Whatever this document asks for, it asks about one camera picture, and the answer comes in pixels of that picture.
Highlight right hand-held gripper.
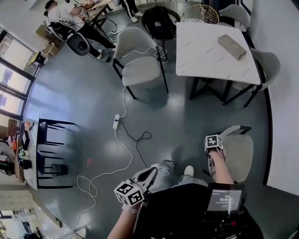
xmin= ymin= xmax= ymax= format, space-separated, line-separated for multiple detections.
xmin=205 ymin=134 xmax=227 ymax=167

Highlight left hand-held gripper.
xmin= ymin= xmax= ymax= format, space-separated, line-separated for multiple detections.
xmin=114 ymin=167 xmax=159 ymax=208

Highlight black round stool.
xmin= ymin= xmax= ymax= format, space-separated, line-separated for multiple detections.
xmin=142 ymin=6 xmax=182 ymax=48

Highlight grey rectangular box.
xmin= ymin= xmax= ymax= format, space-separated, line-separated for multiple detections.
xmin=217 ymin=34 xmax=247 ymax=61

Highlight black cable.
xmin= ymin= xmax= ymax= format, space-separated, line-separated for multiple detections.
xmin=119 ymin=119 xmax=153 ymax=169

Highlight person's grey trousers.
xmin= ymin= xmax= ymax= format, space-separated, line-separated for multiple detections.
xmin=149 ymin=159 xmax=209 ymax=189

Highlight white counter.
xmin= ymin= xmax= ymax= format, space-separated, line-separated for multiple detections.
xmin=21 ymin=113 xmax=41 ymax=190

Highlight black wire waste basket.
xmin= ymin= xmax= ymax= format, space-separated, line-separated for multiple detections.
xmin=50 ymin=163 xmax=69 ymax=177

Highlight cardboard box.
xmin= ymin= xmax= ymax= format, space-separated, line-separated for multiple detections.
xmin=43 ymin=42 xmax=59 ymax=57

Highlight person's black shirt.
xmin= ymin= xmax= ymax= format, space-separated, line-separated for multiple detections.
xmin=134 ymin=183 xmax=264 ymax=239

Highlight black framed window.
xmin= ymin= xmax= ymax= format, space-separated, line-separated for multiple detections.
xmin=0 ymin=28 xmax=36 ymax=118

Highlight pale wristband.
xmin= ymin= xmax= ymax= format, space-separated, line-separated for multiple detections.
xmin=121 ymin=204 xmax=139 ymax=215

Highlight black chest rig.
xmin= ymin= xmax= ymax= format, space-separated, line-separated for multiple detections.
xmin=202 ymin=211 xmax=257 ymax=239

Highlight white cable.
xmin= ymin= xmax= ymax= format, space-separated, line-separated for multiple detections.
xmin=76 ymin=45 xmax=169 ymax=226

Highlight black padded stool seat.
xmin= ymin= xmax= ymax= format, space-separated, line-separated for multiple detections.
xmin=65 ymin=32 xmax=91 ymax=57

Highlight person's right forearm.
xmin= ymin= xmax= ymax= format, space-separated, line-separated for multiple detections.
xmin=209 ymin=150 xmax=235 ymax=185

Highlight person's left forearm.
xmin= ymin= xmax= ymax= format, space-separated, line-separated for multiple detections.
xmin=106 ymin=209 xmax=141 ymax=239

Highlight brown wooden work table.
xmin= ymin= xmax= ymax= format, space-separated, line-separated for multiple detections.
xmin=80 ymin=0 xmax=112 ymax=30

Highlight white marble table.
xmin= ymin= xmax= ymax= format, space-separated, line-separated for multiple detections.
xmin=175 ymin=21 xmax=262 ymax=105

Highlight black high stool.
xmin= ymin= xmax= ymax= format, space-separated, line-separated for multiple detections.
xmin=36 ymin=149 xmax=74 ymax=190
xmin=37 ymin=118 xmax=76 ymax=148

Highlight black tablet screen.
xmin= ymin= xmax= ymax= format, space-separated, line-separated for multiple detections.
xmin=205 ymin=183 xmax=246 ymax=214

